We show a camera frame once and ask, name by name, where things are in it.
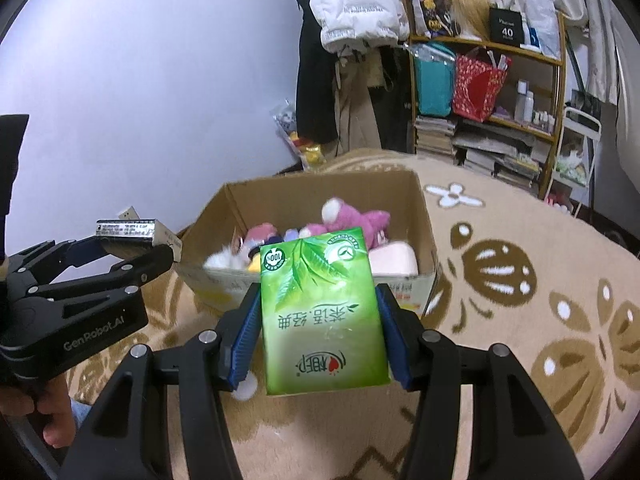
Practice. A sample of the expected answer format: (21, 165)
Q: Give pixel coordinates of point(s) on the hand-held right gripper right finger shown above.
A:
(395, 340)

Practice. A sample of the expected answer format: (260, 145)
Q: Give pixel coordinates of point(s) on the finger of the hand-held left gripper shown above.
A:
(145, 265)
(85, 251)

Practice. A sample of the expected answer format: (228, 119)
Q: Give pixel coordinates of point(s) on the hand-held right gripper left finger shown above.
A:
(245, 340)

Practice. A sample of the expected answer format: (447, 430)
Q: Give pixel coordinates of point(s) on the small grey box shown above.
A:
(130, 230)

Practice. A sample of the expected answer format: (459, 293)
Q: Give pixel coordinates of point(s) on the green tissue pack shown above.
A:
(325, 310)

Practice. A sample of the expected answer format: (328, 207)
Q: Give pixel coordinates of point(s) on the pink swirl roll plush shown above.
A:
(395, 259)

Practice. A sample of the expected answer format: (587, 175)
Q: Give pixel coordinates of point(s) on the cardboard box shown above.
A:
(320, 190)

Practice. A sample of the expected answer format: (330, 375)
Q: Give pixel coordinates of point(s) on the person's left hand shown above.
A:
(55, 420)

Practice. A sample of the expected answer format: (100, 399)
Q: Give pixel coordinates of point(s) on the white fluffy ball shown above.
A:
(246, 388)

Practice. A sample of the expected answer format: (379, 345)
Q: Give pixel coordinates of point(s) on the white fluffy plush toy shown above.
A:
(220, 260)

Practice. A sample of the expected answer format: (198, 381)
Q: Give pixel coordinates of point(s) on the yellow plush toy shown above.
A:
(254, 263)

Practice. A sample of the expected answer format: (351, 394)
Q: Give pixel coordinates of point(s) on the pink and white plush toy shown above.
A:
(260, 234)

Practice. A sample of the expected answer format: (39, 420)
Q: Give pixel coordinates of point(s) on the purple white plush toy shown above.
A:
(292, 234)

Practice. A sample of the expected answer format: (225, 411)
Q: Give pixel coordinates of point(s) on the pink bear plush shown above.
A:
(350, 220)

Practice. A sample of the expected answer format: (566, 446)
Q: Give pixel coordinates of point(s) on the beige butterfly rug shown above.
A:
(525, 220)

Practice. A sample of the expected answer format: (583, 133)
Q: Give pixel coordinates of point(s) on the clear plastic bag of toys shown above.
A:
(310, 152)

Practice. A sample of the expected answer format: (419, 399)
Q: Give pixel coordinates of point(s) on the stack of books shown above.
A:
(434, 137)

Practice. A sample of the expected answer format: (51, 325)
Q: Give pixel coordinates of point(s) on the pile of magazines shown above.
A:
(500, 155)

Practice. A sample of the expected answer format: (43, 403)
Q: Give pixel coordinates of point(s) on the beige coat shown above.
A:
(357, 120)

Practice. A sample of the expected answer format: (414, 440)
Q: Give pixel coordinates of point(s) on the black pants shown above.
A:
(395, 110)

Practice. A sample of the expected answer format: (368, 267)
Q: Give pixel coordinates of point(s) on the black coat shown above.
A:
(315, 90)

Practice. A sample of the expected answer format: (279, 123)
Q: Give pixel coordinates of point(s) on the pale green cloth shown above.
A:
(570, 167)

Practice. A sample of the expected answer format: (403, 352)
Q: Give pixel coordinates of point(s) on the teal bag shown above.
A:
(435, 90)

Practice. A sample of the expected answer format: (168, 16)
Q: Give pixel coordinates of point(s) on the red gift bag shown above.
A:
(475, 95)

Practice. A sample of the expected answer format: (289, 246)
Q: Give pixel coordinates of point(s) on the row of small jars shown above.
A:
(544, 121)

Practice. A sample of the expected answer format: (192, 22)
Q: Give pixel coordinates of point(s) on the white bottle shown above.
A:
(522, 102)

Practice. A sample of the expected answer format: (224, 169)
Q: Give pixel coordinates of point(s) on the white metal cart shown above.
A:
(585, 127)

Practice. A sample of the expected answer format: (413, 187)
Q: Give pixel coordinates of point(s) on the wooden shelf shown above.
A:
(558, 62)

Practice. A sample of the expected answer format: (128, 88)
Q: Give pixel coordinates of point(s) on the black box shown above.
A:
(506, 27)

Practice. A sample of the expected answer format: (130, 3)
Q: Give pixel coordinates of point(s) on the white puffer jacket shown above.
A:
(355, 5)

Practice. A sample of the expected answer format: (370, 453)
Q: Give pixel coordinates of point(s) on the purple printed bag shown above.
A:
(430, 5)

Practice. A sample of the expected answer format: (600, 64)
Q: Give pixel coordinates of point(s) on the blonde wig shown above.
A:
(470, 10)

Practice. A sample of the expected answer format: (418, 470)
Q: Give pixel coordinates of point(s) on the white plastic bag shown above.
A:
(542, 15)

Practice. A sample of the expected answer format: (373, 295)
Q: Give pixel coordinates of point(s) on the white wall outlet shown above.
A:
(127, 212)

